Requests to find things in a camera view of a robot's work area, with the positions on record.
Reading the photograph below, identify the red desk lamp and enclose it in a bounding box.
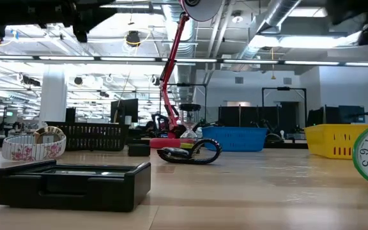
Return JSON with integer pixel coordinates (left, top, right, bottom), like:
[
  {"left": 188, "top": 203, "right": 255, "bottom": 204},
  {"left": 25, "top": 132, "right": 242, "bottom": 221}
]
[{"left": 149, "top": 0, "right": 224, "bottom": 150}]

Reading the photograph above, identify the long overhead light bar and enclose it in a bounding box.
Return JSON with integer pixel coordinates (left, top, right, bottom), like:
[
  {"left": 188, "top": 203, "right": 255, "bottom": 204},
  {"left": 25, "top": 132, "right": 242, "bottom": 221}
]
[{"left": 0, "top": 54, "right": 368, "bottom": 67}]

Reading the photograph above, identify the dark monitor pair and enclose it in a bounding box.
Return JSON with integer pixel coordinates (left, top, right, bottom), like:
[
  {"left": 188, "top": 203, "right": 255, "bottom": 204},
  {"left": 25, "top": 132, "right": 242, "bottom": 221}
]
[{"left": 307, "top": 105, "right": 366, "bottom": 127}]

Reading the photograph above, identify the black partition panel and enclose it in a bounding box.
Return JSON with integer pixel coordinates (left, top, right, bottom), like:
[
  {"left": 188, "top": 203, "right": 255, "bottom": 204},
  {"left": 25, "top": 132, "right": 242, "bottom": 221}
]
[{"left": 218, "top": 105, "right": 300, "bottom": 128}]

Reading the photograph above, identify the black slotted plastic basket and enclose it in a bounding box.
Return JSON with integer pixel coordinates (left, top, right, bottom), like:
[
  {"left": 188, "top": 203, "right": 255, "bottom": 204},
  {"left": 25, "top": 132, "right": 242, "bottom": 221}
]
[{"left": 45, "top": 120, "right": 130, "bottom": 152}]

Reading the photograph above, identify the black desk organiser tray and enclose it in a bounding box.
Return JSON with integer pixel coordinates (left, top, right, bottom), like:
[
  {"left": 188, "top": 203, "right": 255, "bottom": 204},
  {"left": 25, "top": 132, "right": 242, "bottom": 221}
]
[{"left": 0, "top": 159, "right": 152, "bottom": 213}]

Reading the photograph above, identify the black metal frame stand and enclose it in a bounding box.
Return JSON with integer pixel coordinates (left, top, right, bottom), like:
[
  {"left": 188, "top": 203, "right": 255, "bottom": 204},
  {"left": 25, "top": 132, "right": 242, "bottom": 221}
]
[{"left": 261, "top": 86, "right": 308, "bottom": 141}]

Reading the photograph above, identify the hourglass with yellow sand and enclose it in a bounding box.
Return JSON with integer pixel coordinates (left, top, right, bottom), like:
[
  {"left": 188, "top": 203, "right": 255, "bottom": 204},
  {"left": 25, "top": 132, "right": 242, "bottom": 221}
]
[{"left": 179, "top": 103, "right": 202, "bottom": 145}]

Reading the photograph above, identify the yellow slotted plastic basket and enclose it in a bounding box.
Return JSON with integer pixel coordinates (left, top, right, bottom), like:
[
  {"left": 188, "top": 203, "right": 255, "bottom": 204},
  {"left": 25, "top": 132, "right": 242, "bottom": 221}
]
[{"left": 303, "top": 123, "right": 368, "bottom": 160}]

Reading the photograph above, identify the black round ceiling spotlight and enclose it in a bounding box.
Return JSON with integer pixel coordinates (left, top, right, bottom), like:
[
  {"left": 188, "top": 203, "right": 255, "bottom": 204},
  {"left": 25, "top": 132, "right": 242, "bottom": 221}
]
[{"left": 125, "top": 30, "right": 141, "bottom": 46}]

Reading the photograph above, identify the small black box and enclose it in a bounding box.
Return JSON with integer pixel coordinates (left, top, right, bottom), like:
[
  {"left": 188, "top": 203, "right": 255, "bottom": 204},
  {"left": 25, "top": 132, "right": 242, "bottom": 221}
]
[{"left": 127, "top": 143, "right": 151, "bottom": 157}]

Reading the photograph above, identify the black computer monitor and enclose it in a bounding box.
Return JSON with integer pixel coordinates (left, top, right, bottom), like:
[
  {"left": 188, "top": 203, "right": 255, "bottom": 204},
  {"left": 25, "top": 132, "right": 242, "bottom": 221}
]
[{"left": 110, "top": 98, "right": 139, "bottom": 124}]

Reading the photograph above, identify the blue slotted plastic basket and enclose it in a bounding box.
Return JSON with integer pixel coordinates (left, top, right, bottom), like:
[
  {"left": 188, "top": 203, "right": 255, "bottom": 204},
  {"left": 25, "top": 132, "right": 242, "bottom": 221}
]
[{"left": 201, "top": 126, "right": 269, "bottom": 153}]

